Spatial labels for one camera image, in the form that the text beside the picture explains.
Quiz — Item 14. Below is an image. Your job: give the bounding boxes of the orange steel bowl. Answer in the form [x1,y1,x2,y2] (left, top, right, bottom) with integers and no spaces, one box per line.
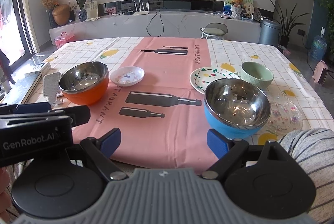
[58,62,109,106]

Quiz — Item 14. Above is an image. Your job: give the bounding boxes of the blue steel bowl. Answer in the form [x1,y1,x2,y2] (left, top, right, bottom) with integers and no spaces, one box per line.
[204,79,272,139]

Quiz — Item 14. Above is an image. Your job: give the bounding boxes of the small white saucer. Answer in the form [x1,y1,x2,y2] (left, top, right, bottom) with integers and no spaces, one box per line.
[109,66,145,87]

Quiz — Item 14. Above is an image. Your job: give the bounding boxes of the clear glass patterned plate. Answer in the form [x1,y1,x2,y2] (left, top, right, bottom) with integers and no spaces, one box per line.
[264,94,304,137]

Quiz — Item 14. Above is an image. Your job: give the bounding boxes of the white fruity painted plate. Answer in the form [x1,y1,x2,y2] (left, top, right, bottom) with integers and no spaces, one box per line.
[189,67,239,94]

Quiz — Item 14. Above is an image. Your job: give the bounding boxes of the green ceramic bowl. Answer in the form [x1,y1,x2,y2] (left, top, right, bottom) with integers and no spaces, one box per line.
[240,62,274,90]

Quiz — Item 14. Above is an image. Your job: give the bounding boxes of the person left hand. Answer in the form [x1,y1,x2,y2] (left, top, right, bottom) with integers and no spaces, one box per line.
[0,167,11,222]

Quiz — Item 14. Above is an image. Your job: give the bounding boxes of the grey phone stand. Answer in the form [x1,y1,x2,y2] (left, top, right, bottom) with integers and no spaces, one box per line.
[43,72,63,105]

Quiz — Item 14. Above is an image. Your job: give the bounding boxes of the white lemon grid tablecloth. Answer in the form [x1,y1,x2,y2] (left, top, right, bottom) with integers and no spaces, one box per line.
[20,37,334,146]

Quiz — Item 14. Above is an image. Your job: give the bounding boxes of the pink restaurant placemat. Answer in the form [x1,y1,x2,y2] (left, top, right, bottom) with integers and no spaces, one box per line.
[72,37,216,172]

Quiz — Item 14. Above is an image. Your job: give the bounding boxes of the pink storage box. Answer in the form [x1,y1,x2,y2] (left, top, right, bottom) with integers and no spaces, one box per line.
[54,32,75,48]

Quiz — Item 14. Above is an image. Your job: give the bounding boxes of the striped grey clothing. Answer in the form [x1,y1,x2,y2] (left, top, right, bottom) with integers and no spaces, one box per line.
[278,128,334,223]

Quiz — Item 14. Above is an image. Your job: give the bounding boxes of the brown round vase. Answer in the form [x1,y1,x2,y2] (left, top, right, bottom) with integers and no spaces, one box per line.
[52,4,70,26]

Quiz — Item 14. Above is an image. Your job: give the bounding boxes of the white wifi router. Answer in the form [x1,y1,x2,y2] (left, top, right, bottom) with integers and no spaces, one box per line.
[134,0,149,15]

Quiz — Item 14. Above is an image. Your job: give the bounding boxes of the dried yellow flowers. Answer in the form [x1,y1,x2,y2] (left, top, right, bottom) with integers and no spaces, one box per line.
[41,0,59,10]

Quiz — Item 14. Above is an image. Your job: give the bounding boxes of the pink small heater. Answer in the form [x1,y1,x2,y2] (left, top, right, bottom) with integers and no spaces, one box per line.
[313,60,328,85]

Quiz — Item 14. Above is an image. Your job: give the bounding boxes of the white stool grey cushion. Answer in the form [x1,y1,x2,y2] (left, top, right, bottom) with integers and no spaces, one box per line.
[200,23,228,39]

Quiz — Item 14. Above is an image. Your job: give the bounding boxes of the grey round trash bin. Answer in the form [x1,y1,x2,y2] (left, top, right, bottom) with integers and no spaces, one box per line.
[258,19,281,46]

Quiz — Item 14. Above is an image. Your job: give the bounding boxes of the blue water jug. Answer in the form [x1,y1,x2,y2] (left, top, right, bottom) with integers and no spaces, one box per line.
[309,27,327,62]

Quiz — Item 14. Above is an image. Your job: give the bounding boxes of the tall potted floor plant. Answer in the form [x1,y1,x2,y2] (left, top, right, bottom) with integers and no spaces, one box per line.
[271,1,309,48]

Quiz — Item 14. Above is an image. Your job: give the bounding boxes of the teddy bear toy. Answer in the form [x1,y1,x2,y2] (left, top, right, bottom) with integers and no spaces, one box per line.
[231,0,243,19]

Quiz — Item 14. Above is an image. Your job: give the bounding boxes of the black power cable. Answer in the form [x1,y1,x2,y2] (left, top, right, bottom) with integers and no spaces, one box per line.
[145,7,165,38]

